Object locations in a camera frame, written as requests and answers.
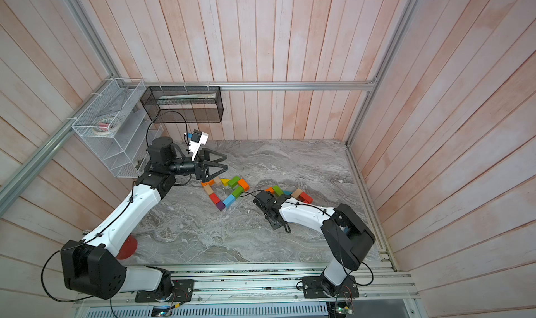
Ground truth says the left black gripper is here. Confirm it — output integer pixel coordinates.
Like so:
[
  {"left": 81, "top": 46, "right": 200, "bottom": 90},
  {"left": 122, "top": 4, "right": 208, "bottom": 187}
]
[{"left": 167, "top": 147, "right": 228, "bottom": 184}]

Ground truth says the long orange block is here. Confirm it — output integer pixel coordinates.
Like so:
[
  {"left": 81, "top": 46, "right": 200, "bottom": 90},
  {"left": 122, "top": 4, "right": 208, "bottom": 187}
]
[{"left": 201, "top": 180, "right": 215, "bottom": 187}]

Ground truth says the small natural wood block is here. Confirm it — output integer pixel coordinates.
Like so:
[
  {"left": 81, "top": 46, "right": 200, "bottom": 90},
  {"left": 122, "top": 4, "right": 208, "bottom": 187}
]
[{"left": 203, "top": 184, "right": 214, "bottom": 196}]

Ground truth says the red block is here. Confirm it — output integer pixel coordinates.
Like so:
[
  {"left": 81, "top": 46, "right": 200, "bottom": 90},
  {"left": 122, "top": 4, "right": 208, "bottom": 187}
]
[
  {"left": 209, "top": 193, "right": 221, "bottom": 205},
  {"left": 299, "top": 192, "right": 313, "bottom": 204}
]

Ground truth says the light blue block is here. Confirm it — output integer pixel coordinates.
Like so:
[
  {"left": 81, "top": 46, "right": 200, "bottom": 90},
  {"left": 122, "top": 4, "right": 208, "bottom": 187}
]
[{"left": 223, "top": 195, "right": 236, "bottom": 207}]

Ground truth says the purple cube block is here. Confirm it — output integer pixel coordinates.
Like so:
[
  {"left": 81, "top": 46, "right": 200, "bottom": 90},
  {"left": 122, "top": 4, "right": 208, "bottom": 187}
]
[{"left": 216, "top": 202, "right": 226, "bottom": 211}]

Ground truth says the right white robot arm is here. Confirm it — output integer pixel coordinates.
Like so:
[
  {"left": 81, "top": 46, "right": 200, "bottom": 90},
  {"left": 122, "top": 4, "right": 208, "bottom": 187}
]
[{"left": 253, "top": 191, "right": 375, "bottom": 298}]

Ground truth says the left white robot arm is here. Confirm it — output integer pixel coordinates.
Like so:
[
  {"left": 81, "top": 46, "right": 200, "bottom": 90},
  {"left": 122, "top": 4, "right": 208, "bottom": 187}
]
[{"left": 60, "top": 131, "right": 228, "bottom": 301}]

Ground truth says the red pen holder cup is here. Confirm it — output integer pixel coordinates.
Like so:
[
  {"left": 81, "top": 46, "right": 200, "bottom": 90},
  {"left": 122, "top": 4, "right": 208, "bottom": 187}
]
[{"left": 116, "top": 234, "right": 138, "bottom": 260}]

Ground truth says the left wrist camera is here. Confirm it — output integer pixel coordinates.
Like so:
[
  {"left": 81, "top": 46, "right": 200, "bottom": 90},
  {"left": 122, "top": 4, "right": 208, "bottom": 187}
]
[{"left": 187, "top": 130, "right": 209, "bottom": 160}]

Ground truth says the black wire mesh basket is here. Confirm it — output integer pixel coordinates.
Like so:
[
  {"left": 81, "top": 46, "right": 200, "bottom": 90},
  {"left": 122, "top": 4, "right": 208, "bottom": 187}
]
[{"left": 140, "top": 86, "right": 224, "bottom": 124}]

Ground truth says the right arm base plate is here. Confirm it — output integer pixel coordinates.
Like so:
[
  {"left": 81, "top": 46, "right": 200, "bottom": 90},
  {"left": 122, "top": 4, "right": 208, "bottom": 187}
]
[{"left": 297, "top": 276, "right": 359, "bottom": 298}]

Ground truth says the white wire mesh shelf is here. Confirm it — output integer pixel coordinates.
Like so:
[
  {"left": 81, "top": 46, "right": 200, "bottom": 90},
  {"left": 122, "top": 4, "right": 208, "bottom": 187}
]
[{"left": 73, "top": 78, "right": 163, "bottom": 179}]

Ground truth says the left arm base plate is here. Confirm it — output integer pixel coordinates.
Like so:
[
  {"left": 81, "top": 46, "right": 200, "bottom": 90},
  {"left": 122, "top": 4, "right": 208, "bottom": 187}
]
[{"left": 135, "top": 279, "right": 195, "bottom": 303}]

